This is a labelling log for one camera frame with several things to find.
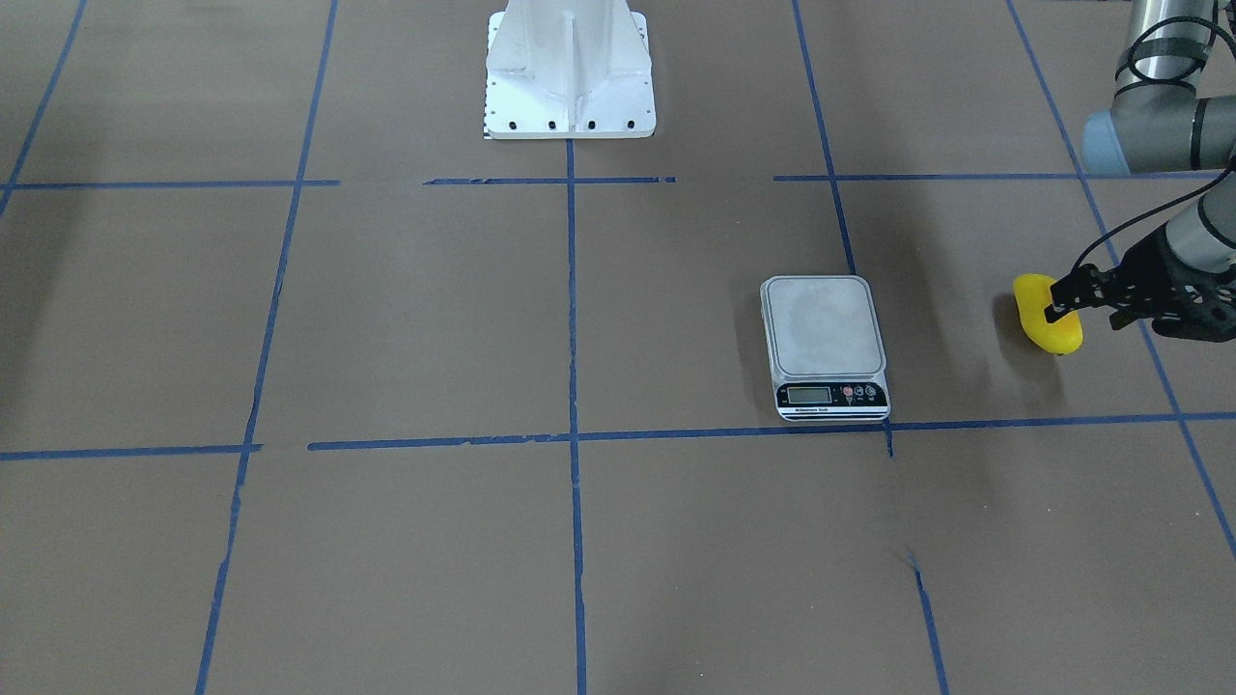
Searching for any yellow mango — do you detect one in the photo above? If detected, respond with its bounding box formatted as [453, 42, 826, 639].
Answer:
[1012, 273, 1084, 355]

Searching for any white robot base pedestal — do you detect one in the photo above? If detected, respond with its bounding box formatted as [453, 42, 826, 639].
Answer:
[483, 1, 658, 140]

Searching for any brown paper table mat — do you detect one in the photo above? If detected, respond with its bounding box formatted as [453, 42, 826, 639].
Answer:
[2, 1, 1234, 694]

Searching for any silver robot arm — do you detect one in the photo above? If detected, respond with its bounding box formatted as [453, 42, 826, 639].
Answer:
[1014, 1, 1234, 352]

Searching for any grey digital kitchen scale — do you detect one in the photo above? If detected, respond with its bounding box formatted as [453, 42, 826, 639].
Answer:
[760, 275, 891, 424]

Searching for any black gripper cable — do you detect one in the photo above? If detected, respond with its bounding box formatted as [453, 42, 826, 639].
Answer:
[1070, 164, 1236, 281]

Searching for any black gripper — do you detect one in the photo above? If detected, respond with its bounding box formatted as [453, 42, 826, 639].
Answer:
[1044, 230, 1235, 343]

